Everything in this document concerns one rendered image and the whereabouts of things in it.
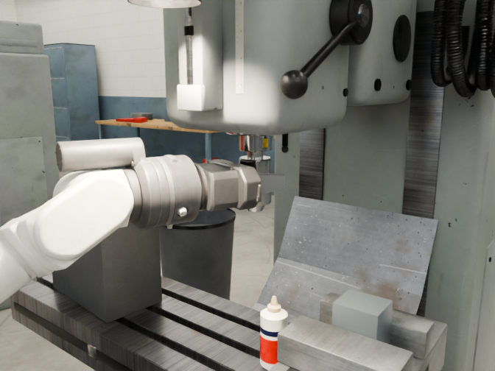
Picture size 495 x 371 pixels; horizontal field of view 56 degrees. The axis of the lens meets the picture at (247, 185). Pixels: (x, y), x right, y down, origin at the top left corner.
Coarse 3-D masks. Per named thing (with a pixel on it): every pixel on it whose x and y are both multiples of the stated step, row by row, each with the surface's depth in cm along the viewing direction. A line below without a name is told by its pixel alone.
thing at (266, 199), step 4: (256, 168) 64; (260, 168) 64; (264, 168) 64; (268, 168) 64; (260, 172) 64; (264, 172) 64; (268, 172) 65; (264, 196) 65; (268, 196) 65; (264, 200) 65; (268, 200) 66; (260, 204) 65; (264, 204) 65
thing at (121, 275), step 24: (120, 240) 80; (144, 240) 84; (72, 264) 87; (96, 264) 80; (120, 264) 81; (144, 264) 85; (72, 288) 89; (96, 288) 81; (120, 288) 82; (144, 288) 86; (96, 312) 83; (120, 312) 83
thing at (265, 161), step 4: (244, 156) 67; (264, 156) 67; (240, 160) 65; (244, 160) 64; (248, 160) 64; (252, 160) 63; (256, 160) 63; (260, 160) 64; (264, 160) 64; (268, 160) 64; (244, 164) 64; (248, 164) 64; (252, 164) 64; (256, 164) 63; (260, 164) 64; (264, 164) 64; (268, 164) 64
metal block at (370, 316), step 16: (336, 304) 58; (352, 304) 58; (368, 304) 58; (384, 304) 58; (336, 320) 59; (352, 320) 57; (368, 320) 56; (384, 320) 57; (368, 336) 56; (384, 336) 58
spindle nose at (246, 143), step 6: (240, 138) 64; (246, 138) 63; (252, 138) 63; (258, 138) 63; (264, 138) 63; (270, 138) 64; (240, 144) 64; (246, 144) 63; (252, 144) 63; (258, 144) 63; (270, 144) 64; (240, 150) 64; (246, 150) 63; (252, 150) 63; (258, 150) 63; (264, 150) 63; (270, 150) 65
